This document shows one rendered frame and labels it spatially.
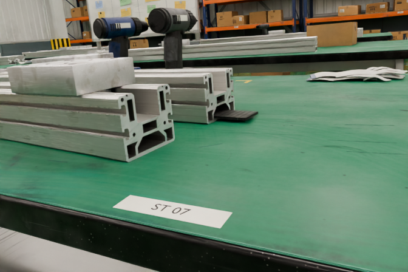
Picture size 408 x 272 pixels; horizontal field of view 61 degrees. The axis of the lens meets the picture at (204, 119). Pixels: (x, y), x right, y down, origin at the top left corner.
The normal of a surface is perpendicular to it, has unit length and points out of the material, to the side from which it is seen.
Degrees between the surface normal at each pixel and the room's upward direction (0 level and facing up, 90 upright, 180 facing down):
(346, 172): 0
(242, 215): 0
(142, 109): 90
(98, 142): 90
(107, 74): 90
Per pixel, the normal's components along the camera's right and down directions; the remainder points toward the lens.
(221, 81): -0.54, 0.24
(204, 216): -0.08, -0.97
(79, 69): 0.84, 0.07
